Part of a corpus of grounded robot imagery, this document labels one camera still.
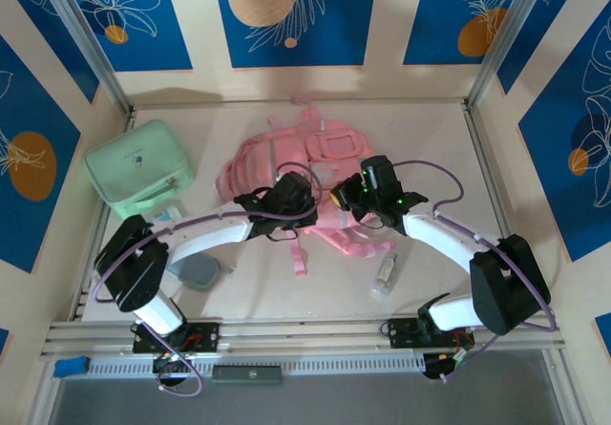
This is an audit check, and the pink backpack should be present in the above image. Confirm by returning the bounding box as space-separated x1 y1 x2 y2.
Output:
213 95 396 278

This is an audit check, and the grey pencil case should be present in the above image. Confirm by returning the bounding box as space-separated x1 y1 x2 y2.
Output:
169 255 236 292

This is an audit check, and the blue white wipes pack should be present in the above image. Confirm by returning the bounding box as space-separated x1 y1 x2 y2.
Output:
151 203 185 225

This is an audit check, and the mint green zip case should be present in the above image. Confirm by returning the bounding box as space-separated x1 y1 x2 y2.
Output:
83 118 196 220

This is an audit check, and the dark green flat box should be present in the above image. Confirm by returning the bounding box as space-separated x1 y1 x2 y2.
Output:
211 365 283 387

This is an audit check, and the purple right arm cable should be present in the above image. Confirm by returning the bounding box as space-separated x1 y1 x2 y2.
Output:
393 159 558 386

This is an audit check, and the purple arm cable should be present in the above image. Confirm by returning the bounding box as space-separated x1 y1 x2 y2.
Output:
93 160 322 398
393 159 558 386

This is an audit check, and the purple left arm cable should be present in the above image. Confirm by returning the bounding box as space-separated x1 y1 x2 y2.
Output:
93 160 322 398

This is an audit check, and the aluminium table edge rail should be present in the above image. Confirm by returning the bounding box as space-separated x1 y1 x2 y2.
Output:
461 102 543 314

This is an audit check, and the wide aluminium frame rail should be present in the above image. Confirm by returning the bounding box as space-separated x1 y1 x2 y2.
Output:
40 319 567 359

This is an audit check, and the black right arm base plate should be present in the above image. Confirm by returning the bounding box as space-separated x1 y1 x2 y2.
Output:
387 318 424 350

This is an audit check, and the blue floral wall poster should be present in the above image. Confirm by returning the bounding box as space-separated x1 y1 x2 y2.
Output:
211 0 381 69
0 0 100 106
495 0 591 96
0 35 82 274
402 0 534 67
59 0 195 74
517 11 611 264

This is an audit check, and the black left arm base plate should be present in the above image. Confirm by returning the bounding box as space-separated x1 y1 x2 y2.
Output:
132 320 221 354

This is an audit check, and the grey slotted cable duct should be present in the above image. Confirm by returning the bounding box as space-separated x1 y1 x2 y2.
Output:
88 353 426 378

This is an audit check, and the aluminium frame post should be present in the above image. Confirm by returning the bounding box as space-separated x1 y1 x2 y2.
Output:
35 0 136 117
466 0 550 107

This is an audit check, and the blue tape-wrapped handle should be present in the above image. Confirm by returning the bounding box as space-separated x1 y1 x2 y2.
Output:
53 356 91 378

